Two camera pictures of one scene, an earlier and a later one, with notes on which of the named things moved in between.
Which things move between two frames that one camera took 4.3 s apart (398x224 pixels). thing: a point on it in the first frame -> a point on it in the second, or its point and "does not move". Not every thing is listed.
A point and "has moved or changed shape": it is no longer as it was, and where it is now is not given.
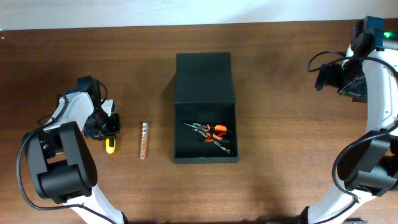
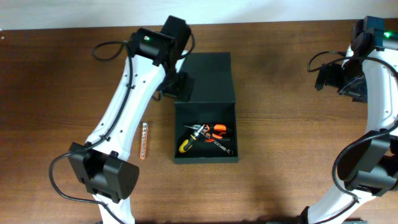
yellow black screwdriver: x=109 y=149 has moved or changed shape
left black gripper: x=112 y=131 -> x=183 y=89
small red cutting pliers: x=209 y=140 does not move
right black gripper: x=328 y=76 does not move
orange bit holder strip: x=143 y=142 does not move
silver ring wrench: x=228 y=151 does not move
